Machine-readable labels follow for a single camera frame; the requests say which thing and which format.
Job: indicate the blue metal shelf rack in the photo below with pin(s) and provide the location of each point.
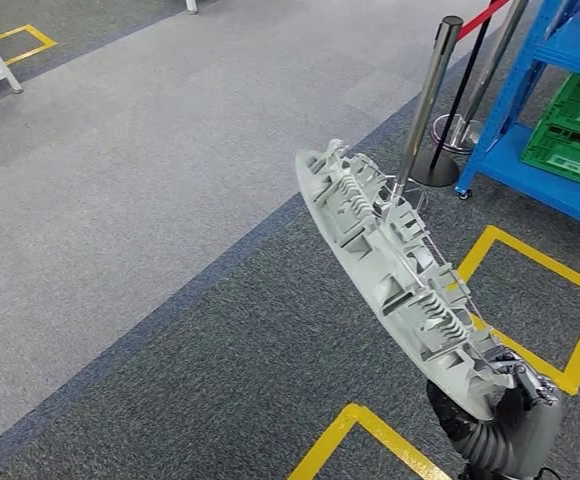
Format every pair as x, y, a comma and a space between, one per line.
575, 46

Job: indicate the grey plastic wheel hubcap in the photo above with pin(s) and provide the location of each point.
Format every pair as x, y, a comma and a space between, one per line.
395, 278

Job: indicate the chrome stanchion with chrome base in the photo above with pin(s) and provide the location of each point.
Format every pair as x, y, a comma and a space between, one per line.
430, 86
495, 53

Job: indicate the red barrier belt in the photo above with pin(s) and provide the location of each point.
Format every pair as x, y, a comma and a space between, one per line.
480, 20

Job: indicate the black stanchion with black base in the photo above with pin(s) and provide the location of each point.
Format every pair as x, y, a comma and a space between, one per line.
435, 169

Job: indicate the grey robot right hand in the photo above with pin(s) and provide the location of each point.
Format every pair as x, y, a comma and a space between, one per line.
537, 430

